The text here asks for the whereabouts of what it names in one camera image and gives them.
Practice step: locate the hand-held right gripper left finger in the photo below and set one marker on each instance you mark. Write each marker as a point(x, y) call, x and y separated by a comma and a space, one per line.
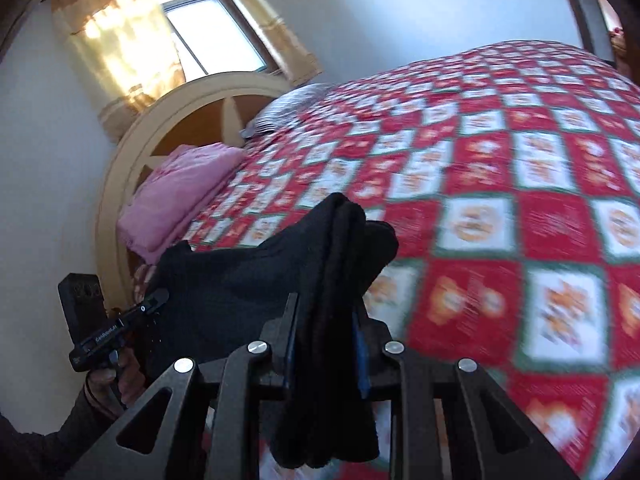
point(277, 345)

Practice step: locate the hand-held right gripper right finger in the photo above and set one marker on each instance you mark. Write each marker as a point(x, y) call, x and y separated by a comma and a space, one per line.
point(361, 360)

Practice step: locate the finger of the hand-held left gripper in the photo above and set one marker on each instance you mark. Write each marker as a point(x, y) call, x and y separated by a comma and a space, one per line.
point(155, 301)

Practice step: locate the black pants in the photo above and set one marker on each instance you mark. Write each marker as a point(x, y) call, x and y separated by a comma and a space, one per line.
point(240, 285)

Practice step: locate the person's left forearm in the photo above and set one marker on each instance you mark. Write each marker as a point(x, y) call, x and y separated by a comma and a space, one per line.
point(50, 445)

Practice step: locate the person's left hand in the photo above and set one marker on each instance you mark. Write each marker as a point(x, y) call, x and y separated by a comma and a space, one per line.
point(127, 377)

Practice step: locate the pink pillow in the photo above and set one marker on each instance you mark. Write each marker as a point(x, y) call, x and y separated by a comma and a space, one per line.
point(175, 195)

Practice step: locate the cream wooden headboard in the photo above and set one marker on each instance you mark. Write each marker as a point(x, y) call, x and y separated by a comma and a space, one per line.
point(150, 125)

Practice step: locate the red checkered printed bedspread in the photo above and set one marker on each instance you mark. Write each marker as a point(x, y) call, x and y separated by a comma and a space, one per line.
point(500, 185)

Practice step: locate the grey striped pillow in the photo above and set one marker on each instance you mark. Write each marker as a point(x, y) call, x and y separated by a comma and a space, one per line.
point(285, 110)

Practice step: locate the yellow patterned curtain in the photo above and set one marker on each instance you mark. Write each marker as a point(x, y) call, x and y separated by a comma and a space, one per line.
point(270, 20)
point(125, 55)

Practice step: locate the window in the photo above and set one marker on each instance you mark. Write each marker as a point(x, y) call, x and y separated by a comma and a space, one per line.
point(215, 35)

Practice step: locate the brown door frame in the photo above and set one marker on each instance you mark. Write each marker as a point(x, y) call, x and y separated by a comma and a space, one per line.
point(580, 5)

